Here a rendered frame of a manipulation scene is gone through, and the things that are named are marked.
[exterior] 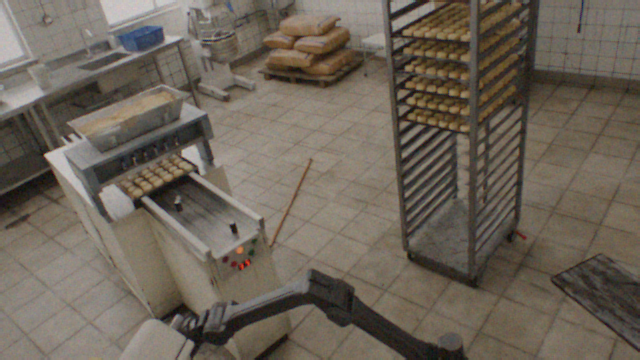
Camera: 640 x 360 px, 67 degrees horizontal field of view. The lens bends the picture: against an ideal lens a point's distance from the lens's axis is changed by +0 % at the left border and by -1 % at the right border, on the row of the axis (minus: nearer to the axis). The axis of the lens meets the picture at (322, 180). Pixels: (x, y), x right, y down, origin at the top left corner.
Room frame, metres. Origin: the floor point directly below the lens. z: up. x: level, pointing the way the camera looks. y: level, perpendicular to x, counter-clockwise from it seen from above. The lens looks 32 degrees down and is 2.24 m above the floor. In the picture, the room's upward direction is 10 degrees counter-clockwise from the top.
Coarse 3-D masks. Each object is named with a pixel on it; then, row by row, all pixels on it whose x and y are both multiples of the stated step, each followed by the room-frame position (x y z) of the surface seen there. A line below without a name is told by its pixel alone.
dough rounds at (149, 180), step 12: (156, 168) 2.53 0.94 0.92; (168, 168) 2.51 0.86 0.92; (180, 168) 2.51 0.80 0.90; (192, 168) 2.49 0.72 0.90; (132, 180) 2.45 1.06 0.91; (144, 180) 2.44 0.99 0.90; (156, 180) 2.38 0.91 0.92; (168, 180) 2.38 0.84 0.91; (132, 192) 2.32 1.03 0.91; (144, 192) 2.31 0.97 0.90
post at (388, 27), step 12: (384, 0) 2.34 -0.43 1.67; (384, 12) 2.34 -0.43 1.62; (384, 24) 2.34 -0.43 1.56; (384, 36) 2.35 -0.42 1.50; (396, 84) 2.34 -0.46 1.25; (396, 96) 2.34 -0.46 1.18; (396, 108) 2.33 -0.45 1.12; (396, 120) 2.33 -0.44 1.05; (396, 132) 2.33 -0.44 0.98; (396, 144) 2.34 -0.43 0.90; (396, 156) 2.34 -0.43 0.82; (396, 168) 2.35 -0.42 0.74
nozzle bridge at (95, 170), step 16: (192, 112) 2.63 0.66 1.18; (160, 128) 2.48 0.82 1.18; (176, 128) 2.46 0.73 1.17; (192, 128) 2.60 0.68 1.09; (208, 128) 2.57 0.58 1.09; (80, 144) 2.47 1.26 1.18; (128, 144) 2.35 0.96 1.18; (144, 144) 2.35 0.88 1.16; (160, 144) 2.48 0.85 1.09; (192, 144) 2.53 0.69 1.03; (208, 144) 2.66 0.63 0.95; (80, 160) 2.27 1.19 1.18; (96, 160) 2.23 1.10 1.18; (112, 160) 2.33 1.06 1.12; (128, 160) 2.37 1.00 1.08; (144, 160) 2.40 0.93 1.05; (160, 160) 2.41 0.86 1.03; (208, 160) 2.65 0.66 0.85; (80, 176) 2.26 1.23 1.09; (96, 176) 2.19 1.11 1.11; (112, 176) 2.29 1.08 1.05; (128, 176) 2.30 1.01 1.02; (96, 192) 2.17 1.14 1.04; (96, 208) 2.27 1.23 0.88
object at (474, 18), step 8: (472, 0) 2.01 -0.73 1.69; (472, 8) 2.01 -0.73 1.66; (472, 16) 2.01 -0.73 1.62; (472, 24) 2.01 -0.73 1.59; (472, 32) 2.01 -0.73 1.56; (472, 40) 2.01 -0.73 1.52; (472, 48) 2.01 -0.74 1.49; (472, 56) 2.01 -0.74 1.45; (472, 64) 2.01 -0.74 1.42; (472, 72) 2.01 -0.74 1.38; (472, 80) 2.01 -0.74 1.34; (472, 88) 2.01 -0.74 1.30; (472, 96) 2.01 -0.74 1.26; (472, 104) 2.01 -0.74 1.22; (472, 112) 2.01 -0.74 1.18; (472, 120) 2.01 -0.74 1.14; (472, 128) 2.01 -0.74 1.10; (472, 136) 2.01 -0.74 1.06; (472, 144) 2.01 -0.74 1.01; (472, 152) 2.00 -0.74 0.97; (472, 160) 2.00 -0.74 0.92; (472, 168) 2.00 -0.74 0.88; (472, 176) 2.00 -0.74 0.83; (472, 184) 2.00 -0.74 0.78; (472, 192) 2.00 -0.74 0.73; (472, 200) 2.00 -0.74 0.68; (472, 208) 2.00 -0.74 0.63; (472, 216) 2.00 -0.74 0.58; (472, 224) 2.00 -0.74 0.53; (472, 232) 2.00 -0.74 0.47; (472, 240) 2.00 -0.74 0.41; (472, 248) 2.00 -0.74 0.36; (472, 256) 2.00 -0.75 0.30; (472, 264) 2.00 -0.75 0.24; (472, 272) 2.00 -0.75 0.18
